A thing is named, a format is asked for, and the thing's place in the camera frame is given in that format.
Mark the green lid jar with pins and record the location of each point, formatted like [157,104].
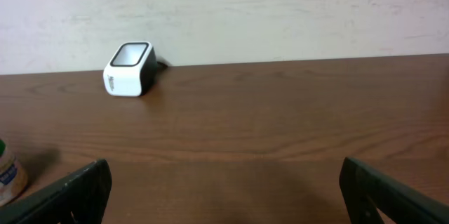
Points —
[13,176]

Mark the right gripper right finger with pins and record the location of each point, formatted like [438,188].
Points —
[368,192]

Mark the white barcode scanner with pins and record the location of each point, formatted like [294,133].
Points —
[132,69]

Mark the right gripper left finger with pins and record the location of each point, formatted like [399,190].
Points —
[80,197]

